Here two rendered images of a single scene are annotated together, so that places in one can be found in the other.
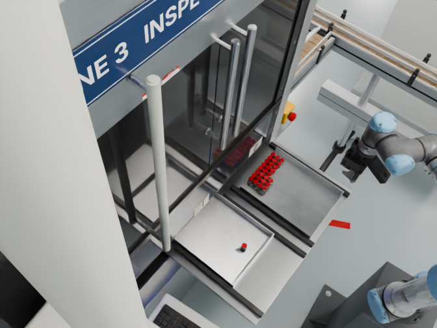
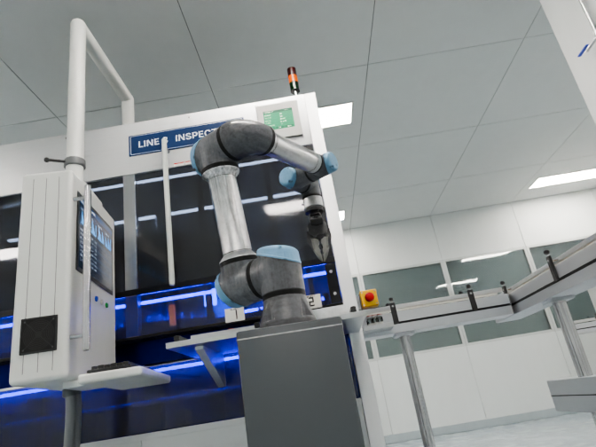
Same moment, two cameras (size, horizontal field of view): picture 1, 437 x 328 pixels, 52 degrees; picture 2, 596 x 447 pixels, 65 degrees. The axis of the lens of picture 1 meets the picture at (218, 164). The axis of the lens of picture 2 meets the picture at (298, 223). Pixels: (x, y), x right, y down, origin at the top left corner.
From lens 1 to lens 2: 2.65 m
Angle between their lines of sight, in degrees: 92
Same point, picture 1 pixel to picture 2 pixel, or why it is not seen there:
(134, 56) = (170, 144)
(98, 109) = (153, 157)
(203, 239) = not seen: hidden behind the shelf
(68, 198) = (73, 51)
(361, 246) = not seen: outside the picture
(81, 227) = (73, 57)
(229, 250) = not seen: hidden behind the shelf
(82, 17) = (153, 125)
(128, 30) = (168, 134)
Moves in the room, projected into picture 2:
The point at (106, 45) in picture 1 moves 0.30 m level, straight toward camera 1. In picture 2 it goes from (160, 135) to (104, 114)
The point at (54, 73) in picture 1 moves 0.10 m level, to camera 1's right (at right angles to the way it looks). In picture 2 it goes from (76, 40) to (78, 25)
